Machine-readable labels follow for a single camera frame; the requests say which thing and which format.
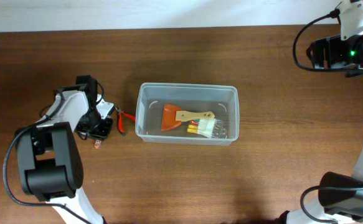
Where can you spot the clear plastic container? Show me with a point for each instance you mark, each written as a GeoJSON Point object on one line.
{"type": "Point", "coordinates": [222, 101]}

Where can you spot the orange scraper wooden handle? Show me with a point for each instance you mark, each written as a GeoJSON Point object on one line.
{"type": "Point", "coordinates": [174, 116]}

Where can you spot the red handled cutting pliers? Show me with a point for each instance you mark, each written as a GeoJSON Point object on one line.
{"type": "Point", "coordinates": [120, 115]}

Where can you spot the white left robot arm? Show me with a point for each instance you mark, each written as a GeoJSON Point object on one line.
{"type": "Point", "coordinates": [49, 163]}

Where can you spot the pack of coloured bits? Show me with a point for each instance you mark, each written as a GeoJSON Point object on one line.
{"type": "Point", "coordinates": [209, 128]}

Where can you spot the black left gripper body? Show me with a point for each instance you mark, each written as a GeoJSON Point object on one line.
{"type": "Point", "coordinates": [93, 126]}

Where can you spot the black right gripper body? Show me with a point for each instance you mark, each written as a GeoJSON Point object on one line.
{"type": "Point", "coordinates": [337, 52]}

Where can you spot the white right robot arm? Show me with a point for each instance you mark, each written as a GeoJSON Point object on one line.
{"type": "Point", "coordinates": [337, 198]}

